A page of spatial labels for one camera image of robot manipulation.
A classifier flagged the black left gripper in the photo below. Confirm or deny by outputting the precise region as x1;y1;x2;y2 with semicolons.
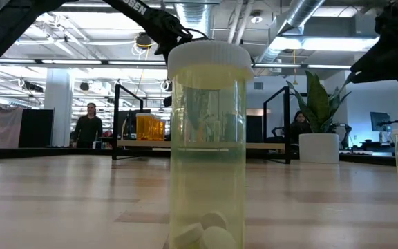
153;13;209;65

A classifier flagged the wooden shelf board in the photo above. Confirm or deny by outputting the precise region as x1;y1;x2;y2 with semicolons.
117;139;286;152

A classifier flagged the black ceiling spotlight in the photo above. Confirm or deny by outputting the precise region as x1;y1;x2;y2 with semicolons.
135;31;153;50

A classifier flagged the black computer monitor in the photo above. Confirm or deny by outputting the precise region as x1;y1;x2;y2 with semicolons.
370;111;391;133

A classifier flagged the green snake plant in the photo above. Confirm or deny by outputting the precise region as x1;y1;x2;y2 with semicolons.
286;70;355;135

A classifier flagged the round ceiling fixture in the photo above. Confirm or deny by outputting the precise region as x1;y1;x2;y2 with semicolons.
249;10;264;25

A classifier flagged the black display screen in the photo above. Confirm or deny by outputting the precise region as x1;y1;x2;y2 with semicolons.
117;109;151;140

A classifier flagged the white plant pot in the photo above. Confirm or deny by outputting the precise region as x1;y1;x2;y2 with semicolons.
298;133;341;165

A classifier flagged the person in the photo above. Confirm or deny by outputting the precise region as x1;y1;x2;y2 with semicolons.
290;109;313;143
72;102;104;149

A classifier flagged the white building column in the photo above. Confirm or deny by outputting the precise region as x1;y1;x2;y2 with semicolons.
44;67;75;148

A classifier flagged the black partition panel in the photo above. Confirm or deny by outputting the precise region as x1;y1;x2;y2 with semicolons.
18;108;55;149

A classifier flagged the pale hanging cloth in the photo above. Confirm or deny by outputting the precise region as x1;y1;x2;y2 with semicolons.
0;106;24;149

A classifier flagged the silver spiral ventilation duct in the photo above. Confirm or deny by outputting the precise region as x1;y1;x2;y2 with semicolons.
175;2;214;39
258;0;327;65

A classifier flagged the black metal shelf side frame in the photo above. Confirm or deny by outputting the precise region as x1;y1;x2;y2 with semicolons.
111;83;145;161
263;85;295;165

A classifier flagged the black aluminium frame rail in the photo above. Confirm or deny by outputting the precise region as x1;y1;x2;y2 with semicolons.
0;147;398;166

